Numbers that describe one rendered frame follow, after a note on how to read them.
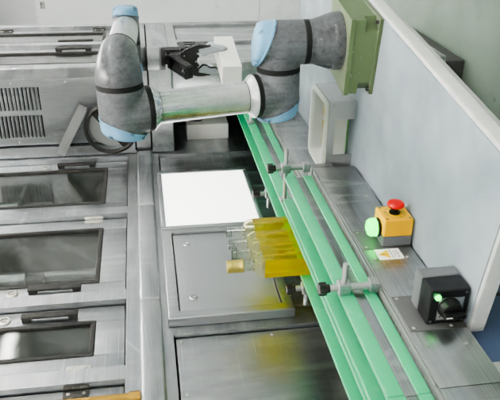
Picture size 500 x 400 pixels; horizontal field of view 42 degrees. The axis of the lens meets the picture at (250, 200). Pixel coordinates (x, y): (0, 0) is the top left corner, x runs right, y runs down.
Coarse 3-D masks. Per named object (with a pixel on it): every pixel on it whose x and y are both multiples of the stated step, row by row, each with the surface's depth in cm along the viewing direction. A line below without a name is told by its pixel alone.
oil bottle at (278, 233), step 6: (288, 228) 185; (252, 234) 182; (258, 234) 182; (264, 234) 182; (270, 234) 182; (276, 234) 182; (282, 234) 182; (288, 234) 182; (246, 240) 181; (252, 240) 180
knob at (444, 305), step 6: (444, 300) 124; (450, 300) 124; (456, 300) 124; (438, 306) 125; (444, 306) 124; (450, 306) 123; (456, 306) 123; (438, 312) 125; (444, 312) 123; (450, 312) 124; (456, 312) 124; (462, 312) 124; (444, 318) 123; (450, 318) 123; (456, 318) 123; (462, 318) 123
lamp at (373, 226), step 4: (368, 220) 153; (372, 220) 152; (376, 220) 152; (368, 224) 152; (372, 224) 151; (376, 224) 151; (380, 224) 151; (368, 228) 152; (372, 228) 151; (376, 228) 151; (380, 228) 151; (368, 232) 152; (372, 232) 151; (376, 232) 152; (380, 232) 152; (372, 236) 153; (376, 236) 153
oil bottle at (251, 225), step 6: (246, 222) 187; (252, 222) 186; (258, 222) 186; (264, 222) 186; (270, 222) 187; (276, 222) 187; (282, 222) 187; (288, 222) 187; (246, 228) 185; (252, 228) 184; (258, 228) 185; (264, 228) 185; (270, 228) 185; (276, 228) 185; (282, 228) 186; (246, 234) 185
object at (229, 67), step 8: (216, 40) 216; (224, 40) 216; (232, 40) 216; (232, 48) 211; (216, 56) 216; (224, 56) 206; (232, 56) 206; (224, 64) 201; (232, 64) 201; (240, 64) 201; (224, 72) 201; (232, 72) 201; (240, 72) 202; (224, 80) 202; (232, 80) 203; (240, 80) 203
